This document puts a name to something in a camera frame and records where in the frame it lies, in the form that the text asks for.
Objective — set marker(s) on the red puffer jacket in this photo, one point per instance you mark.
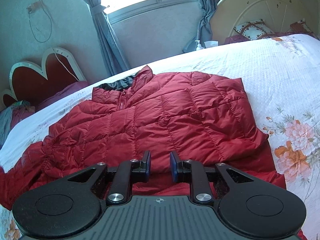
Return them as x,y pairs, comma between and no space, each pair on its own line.
98,202

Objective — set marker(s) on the studded patterned pillow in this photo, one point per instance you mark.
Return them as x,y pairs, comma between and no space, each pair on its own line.
254,30

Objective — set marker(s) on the blue-grey crumpled cloth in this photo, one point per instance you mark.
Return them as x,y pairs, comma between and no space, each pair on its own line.
7,116

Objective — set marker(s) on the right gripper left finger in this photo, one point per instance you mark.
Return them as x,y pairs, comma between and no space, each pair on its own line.
141,168

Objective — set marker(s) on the white floral bed sheet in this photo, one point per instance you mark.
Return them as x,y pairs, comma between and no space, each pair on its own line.
254,104

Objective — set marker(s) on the cream round headboard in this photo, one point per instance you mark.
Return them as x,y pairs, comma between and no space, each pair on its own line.
278,15

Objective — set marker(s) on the left blue-grey curtain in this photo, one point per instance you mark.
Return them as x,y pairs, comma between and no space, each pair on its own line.
111,50

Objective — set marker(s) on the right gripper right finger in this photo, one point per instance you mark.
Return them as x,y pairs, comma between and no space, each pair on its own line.
180,169

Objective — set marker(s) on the red patterned pillow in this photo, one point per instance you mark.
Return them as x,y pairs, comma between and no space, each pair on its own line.
302,28

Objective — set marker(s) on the red heart-shaped headboard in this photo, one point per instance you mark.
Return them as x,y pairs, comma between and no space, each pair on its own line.
35,83

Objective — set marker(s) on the blue-grey curtain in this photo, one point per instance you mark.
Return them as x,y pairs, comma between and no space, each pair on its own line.
204,32
111,50

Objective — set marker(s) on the right blue-grey curtain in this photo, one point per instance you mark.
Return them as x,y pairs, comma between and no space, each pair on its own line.
204,32

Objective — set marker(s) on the white tissue box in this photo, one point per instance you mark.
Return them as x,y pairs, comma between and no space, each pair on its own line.
211,43

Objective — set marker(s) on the pump dispenser bottle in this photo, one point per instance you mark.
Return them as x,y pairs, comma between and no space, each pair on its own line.
198,45

